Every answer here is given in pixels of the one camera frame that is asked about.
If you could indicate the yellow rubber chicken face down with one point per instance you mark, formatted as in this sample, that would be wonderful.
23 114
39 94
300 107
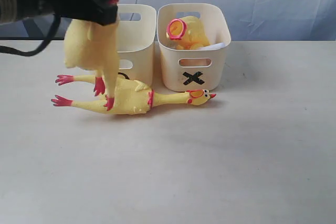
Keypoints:
91 46

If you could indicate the headless yellow rubber chicken body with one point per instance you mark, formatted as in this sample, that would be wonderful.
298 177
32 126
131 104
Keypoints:
187 33

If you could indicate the broken chicken neck with squeaker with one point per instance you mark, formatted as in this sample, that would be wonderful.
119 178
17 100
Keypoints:
216 46

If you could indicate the cream bin with circle mark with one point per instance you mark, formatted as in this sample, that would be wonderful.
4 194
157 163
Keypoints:
135 43

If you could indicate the yellow rubber chicken facing up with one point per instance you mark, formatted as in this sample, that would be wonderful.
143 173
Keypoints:
135 97

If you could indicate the cream bin with X mark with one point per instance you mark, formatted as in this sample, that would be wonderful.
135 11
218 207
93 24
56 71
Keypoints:
193 69

